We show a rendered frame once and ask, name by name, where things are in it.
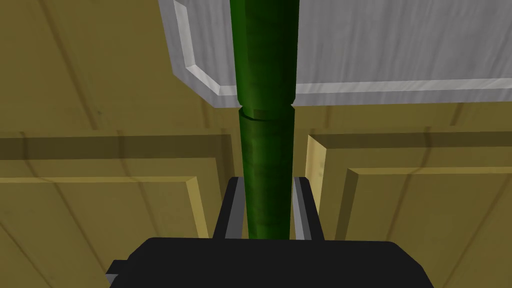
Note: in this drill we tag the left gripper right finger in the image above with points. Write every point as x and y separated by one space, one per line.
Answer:
306 212

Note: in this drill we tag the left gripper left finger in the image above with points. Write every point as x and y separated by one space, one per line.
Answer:
231 212

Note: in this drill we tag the yellow cupboard door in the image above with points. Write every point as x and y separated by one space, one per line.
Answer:
100 224
420 208

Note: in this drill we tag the grey drawer front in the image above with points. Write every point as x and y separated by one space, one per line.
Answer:
400 48

